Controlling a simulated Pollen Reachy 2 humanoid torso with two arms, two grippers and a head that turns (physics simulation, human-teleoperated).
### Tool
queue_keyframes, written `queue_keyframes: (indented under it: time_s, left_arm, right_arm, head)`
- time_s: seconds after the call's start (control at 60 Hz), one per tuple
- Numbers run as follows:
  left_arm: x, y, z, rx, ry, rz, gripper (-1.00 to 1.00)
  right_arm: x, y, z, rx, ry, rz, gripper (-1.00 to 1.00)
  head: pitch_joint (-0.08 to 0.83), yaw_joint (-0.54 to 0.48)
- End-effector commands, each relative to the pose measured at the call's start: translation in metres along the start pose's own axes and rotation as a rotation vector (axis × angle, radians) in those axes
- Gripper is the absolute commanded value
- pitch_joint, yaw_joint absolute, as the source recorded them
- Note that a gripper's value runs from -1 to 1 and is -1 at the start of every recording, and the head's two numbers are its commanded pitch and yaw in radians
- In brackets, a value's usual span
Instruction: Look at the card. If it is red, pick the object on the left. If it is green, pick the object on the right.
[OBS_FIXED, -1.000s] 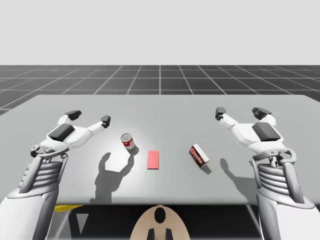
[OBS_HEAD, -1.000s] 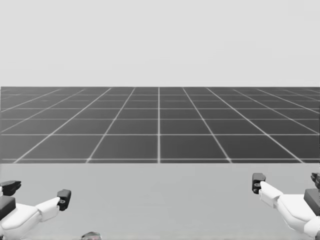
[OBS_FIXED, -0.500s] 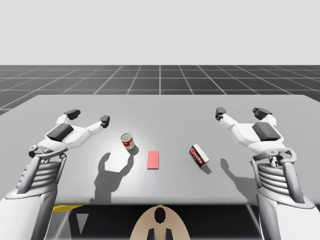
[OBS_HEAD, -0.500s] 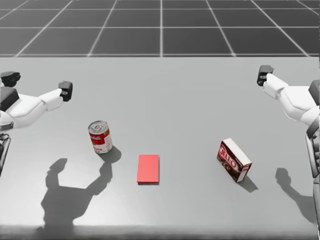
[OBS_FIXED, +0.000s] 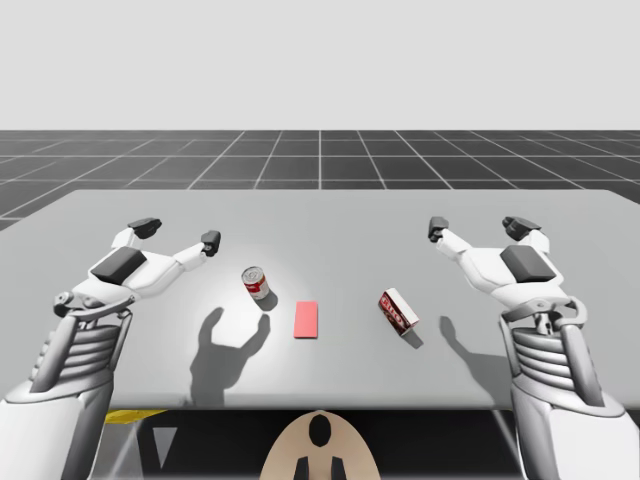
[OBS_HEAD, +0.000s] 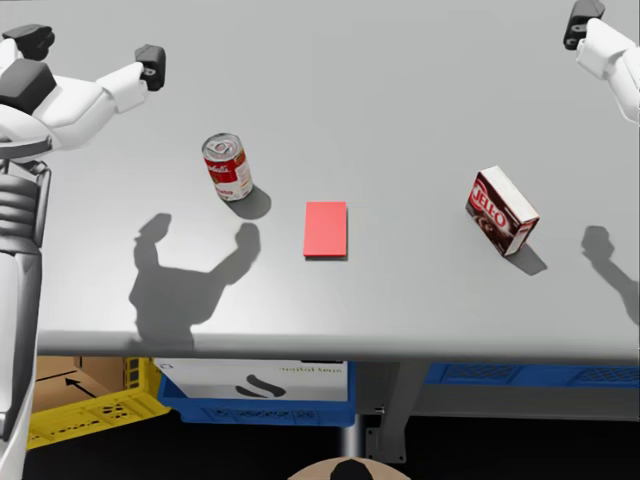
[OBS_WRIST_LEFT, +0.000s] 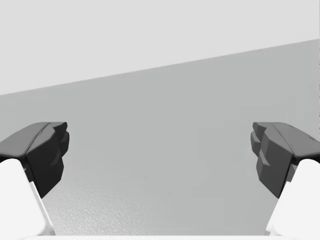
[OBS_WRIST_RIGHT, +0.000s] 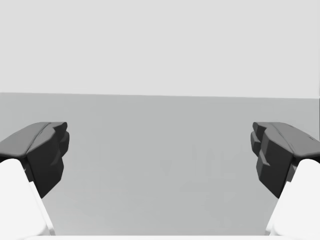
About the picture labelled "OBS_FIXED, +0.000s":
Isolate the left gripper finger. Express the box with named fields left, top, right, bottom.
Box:
left=110, top=217, right=163, bottom=250
left=172, top=229, right=223, bottom=275

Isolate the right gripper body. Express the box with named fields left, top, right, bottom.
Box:
left=462, top=242, right=571, bottom=307

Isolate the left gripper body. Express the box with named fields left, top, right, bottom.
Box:
left=71, top=245, right=182, bottom=305

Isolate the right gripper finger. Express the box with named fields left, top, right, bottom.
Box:
left=427, top=215, right=474, bottom=260
left=501, top=215, right=551, bottom=252

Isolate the red and white can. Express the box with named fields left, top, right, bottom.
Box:
left=241, top=266, right=271, bottom=301

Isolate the red and white carton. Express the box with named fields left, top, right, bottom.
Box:
left=377, top=287, right=420, bottom=337

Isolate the pink pad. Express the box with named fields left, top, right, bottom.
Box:
left=292, top=300, right=320, bottom=341

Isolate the tan robot part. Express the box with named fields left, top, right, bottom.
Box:
left=259, top=409, right=381, bottom=480

